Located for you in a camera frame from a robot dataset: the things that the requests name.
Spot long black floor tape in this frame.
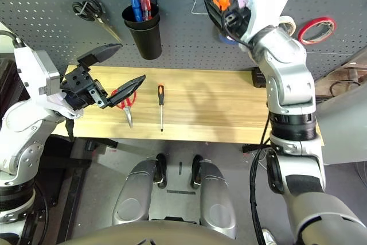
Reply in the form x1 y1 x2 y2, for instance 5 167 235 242
166 189 197 195

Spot thick black camera cable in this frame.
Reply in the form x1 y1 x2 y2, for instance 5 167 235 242
0 30 27 49

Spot blue tape roll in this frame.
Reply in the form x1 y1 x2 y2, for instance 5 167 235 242
218 31 240 46

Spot orange black screwdriver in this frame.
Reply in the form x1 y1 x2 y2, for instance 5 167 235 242
157 84 166 133

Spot black robot foot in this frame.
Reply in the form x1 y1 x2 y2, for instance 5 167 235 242
153 153 167 190
190 154 204 190

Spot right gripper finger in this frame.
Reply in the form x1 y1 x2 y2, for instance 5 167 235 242
204 0 229 32

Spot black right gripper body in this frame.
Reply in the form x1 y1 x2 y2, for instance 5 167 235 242
222 6 253 42

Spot black floor cable loop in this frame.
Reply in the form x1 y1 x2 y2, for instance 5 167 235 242
329 80 362 97

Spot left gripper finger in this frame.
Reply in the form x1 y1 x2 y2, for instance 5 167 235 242
103 74 147 110
77 43 123 67

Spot grey robot torso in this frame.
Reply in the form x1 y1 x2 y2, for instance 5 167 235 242
57 220 250 245

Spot black metal table leg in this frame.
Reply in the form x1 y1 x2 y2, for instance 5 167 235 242
85 138 118 154
242 143 269 154

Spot black robot left foot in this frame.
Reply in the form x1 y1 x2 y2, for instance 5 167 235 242
153 153 167 190

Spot black tool case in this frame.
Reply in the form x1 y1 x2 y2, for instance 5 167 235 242
251 67 269 88

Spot blue handled screwdriver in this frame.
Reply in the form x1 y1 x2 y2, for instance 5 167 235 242
129 0 143 22

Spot white tape roll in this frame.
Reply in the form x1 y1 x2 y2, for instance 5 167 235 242
276 16 296 35

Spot grey metal pegboard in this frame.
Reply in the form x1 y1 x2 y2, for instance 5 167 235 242
0 0 367 83

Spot silver robot right leg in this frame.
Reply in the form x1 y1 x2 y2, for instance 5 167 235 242
199 158 238 240

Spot black robot right foot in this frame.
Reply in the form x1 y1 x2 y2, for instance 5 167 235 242
190 154 204 190

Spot red tape roll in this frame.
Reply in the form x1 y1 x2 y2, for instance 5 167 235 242
298 17 338 45

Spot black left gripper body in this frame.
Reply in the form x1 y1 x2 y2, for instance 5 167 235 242
60 65 108 111

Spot red handled scissors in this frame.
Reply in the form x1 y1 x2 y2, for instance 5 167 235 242
111 88 138 129

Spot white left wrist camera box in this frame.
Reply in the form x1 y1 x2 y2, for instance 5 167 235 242
13 44 61 105

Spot black ribbed storage case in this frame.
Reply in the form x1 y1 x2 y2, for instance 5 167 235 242
0 55 19 114

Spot silver trapezoid wire hook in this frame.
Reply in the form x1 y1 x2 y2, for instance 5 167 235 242
191 0 209 15

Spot black handled scissors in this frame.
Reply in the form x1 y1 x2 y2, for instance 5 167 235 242
71 0 123 44

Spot silver robot leg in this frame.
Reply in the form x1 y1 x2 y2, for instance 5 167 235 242
199 158 238 240
112 157 157 225

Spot silver robot left leg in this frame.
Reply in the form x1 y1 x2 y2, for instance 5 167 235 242
112 157 157 225

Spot black plastic cup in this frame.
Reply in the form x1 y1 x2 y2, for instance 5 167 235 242
122 3 163 61

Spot light grey panel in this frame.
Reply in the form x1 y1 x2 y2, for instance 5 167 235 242
314 84 367 166

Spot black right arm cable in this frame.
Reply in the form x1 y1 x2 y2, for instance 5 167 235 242
249 115 273 245

